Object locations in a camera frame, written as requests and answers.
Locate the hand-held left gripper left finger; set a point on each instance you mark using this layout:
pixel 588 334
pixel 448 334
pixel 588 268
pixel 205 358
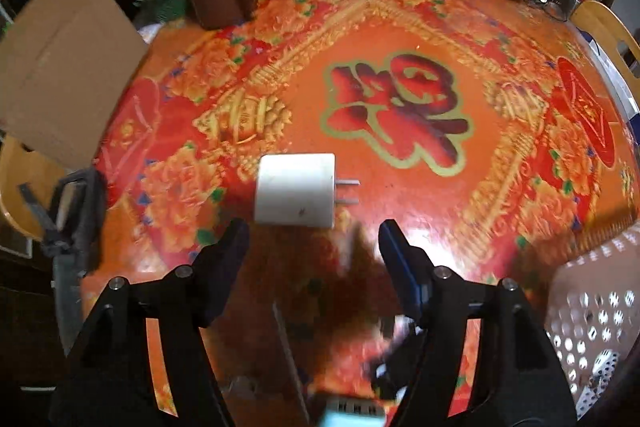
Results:
pixel 229 259

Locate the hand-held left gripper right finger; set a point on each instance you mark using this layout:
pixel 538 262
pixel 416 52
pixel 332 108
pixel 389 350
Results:
pixel 400 267

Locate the black and white small device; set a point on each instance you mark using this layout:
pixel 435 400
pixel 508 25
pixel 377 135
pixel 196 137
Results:
pixel 395 357

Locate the white charger plug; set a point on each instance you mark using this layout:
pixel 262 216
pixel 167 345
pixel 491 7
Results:
pixel 295 189

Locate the light blue small box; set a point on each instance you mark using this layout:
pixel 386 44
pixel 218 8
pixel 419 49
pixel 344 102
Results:
pixel 352 414

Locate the white perforated plastic basket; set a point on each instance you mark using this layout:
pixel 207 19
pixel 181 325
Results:
pixel 600 297

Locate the red printed tablecloth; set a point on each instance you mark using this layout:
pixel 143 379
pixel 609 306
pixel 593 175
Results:
pixel 425 207

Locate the brown cardboard box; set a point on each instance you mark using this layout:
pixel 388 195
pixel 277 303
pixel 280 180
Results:
pixel 65 67

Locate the blue and white paper bag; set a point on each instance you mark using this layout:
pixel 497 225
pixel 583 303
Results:
pixel 617 79

